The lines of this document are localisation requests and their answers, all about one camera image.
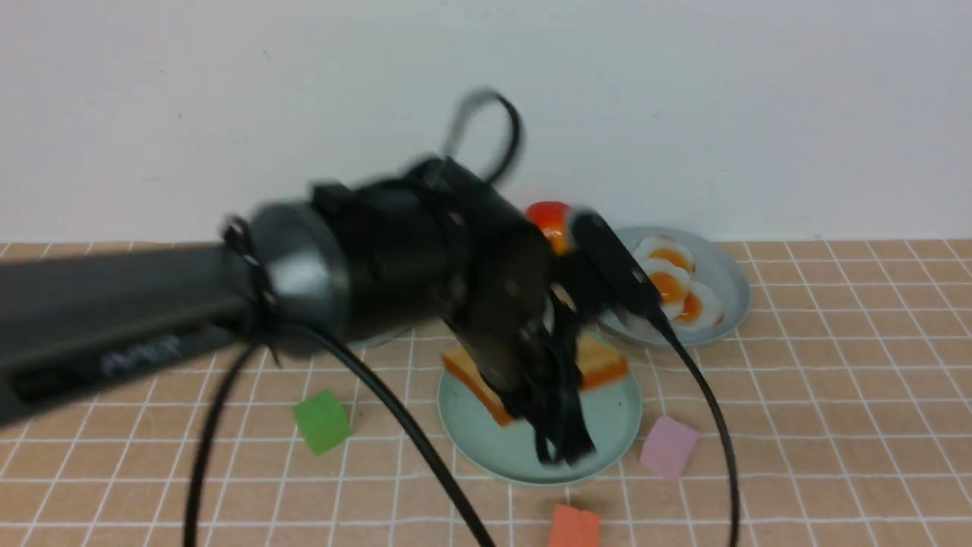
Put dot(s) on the fried egg toy right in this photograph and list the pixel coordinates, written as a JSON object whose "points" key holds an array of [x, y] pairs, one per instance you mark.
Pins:
{"points": [[702, 310]]}

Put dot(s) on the checkered beige tablecloth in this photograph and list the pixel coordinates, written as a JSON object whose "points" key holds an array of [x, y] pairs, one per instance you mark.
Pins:
{"points": [[847, 393]]}

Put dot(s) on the green foam cube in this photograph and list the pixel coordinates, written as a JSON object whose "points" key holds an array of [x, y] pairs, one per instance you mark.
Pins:
{"points": [[322, 422]]}

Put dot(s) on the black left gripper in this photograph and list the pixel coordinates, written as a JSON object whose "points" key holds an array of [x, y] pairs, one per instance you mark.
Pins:
{"points": [[435, 242]]}

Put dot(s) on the red yellow apple toy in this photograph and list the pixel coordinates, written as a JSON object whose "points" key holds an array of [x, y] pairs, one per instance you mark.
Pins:
{"points": [[553, 218]]}

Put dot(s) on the fried egg toy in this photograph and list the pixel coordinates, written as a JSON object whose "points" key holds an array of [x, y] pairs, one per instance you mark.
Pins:
{"points": [[702, 310], [672, 282], [662, 247]]}

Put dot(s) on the orange foam cube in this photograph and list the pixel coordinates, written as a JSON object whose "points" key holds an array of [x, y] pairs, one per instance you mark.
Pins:
{"points": [[573, 527]]}

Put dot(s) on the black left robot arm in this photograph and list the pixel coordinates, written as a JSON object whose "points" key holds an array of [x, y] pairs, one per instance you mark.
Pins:
{"points": [[73, 327]]}

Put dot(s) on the fried egg toy back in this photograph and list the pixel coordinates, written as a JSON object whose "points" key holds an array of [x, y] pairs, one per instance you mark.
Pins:
{"points": [[662, 247]]}

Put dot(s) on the pink foam cube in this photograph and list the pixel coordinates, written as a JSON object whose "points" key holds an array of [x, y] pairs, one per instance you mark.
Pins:
{"points": [[668, 448]]}

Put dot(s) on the fried egg toy front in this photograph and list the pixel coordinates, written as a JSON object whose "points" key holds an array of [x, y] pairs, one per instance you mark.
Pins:
{"points": [[672, 282]]}

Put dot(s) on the light green centre plate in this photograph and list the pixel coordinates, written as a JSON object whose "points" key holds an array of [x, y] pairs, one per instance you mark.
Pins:
{"points": [[612, 414]]}

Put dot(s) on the grey-blue egg plate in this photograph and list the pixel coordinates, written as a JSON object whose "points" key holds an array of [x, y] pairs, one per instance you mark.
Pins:
{"points": [[715, 269]]}

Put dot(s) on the toast slice toy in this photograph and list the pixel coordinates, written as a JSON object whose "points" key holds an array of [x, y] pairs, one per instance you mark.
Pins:
{"points": [[600, 365]]}

